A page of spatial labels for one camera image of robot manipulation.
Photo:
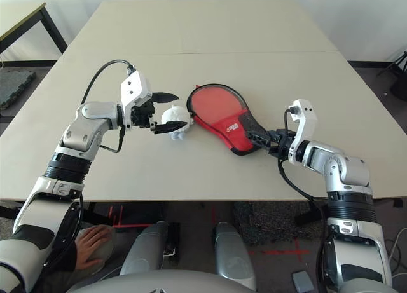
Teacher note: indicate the black stand post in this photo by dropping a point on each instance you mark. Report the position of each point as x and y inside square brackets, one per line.
[171, 239]

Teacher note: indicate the grey robot torso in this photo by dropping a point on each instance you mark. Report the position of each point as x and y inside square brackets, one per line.
[159, 283]

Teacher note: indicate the grey floor pedal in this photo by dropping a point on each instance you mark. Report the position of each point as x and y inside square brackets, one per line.
[302, 282]

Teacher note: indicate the black-framed side table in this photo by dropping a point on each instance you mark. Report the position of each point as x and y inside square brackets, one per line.
[19, 19]

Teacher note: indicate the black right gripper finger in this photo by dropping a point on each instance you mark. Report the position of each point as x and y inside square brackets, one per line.
[259, 136]
[262, 144]

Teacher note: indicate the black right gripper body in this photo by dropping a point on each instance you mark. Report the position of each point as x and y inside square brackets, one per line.
[281, 140]

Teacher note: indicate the silver robot leg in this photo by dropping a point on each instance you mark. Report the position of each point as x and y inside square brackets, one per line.
[144, 251]
[233, 255]

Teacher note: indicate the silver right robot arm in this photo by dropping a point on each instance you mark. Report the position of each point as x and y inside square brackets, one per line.
[337, 166]

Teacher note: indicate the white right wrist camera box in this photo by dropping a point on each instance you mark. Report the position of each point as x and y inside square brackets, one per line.
[305, 115]

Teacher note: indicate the black and red paddle case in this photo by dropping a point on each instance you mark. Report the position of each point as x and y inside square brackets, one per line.
[235, 137]

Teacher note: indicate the person bare hand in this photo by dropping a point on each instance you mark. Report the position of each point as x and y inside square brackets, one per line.
[93, 245]

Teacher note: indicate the black foam floor mat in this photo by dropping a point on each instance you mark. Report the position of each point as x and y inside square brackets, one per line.
[14, 86]

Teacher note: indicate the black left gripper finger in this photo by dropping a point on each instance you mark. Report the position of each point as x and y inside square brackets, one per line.
[171, 127]
[165, 97]

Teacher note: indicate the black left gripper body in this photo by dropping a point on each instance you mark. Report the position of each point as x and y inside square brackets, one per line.
[143, 113]

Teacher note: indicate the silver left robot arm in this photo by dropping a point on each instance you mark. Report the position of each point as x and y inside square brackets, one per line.
[92, 115]

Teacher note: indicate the silver robot right leg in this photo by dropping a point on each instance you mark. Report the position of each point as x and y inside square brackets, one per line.
[233, 255]

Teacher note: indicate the silver robot left leg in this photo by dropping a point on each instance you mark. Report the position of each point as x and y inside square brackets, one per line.
[144, 251]

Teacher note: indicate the person grey trouser leg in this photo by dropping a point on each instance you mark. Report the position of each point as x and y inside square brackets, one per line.
[119, 242]

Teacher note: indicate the person dark sleeve forearm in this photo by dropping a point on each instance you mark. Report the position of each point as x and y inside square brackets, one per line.
[63, 267]

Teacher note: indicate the black tripod stand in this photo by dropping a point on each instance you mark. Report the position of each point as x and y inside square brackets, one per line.
[400, 89]

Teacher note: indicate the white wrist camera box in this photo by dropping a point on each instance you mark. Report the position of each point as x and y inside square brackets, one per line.
[305, 115]
[133, 89]

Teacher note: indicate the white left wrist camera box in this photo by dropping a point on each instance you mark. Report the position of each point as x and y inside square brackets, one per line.
[133, 89]

